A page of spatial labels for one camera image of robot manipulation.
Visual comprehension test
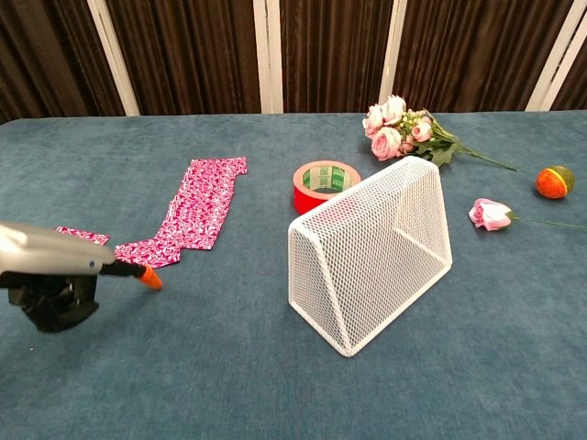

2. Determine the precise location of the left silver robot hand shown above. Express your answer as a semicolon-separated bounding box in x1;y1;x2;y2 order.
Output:
0;221;164;335

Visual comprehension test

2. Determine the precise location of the pink patterned cloth strip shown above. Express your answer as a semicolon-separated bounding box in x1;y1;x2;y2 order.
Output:
154;156;249;252

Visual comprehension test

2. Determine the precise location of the teal table cloth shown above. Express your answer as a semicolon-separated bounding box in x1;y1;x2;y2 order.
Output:
0;109;587;440

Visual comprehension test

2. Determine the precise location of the dark brown curtain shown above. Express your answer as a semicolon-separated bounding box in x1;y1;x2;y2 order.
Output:
0;0;587;125

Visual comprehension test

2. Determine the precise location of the red tape roll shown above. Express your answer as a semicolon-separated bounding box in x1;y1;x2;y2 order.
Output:
292;159;362;216

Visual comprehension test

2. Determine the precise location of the pink artificial flower bouquet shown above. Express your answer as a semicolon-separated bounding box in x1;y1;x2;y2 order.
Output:
361;94;519;173

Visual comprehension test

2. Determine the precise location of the single pink artificial rose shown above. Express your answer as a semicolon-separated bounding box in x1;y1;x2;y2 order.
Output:
468;197;587;232

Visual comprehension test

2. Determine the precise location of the orange and green ball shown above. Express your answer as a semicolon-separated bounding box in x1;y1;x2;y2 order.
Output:
535;164;576;200

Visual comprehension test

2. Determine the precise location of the white frame post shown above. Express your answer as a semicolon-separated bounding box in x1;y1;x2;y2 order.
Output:
525;0;587;113
85;0;141;117
252;0;284;115
378;0;408;111

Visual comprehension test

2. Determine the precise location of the white wire mesh basket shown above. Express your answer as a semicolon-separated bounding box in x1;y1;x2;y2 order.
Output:
287;155;454;358

